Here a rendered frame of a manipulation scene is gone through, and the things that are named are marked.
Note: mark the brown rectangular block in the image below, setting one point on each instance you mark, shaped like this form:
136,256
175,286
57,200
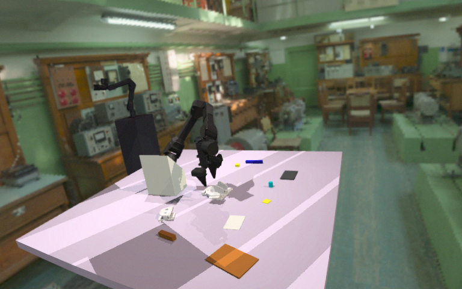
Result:
167,235

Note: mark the brown flat rectangular plate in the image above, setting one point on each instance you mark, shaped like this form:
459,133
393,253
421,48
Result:
232,260

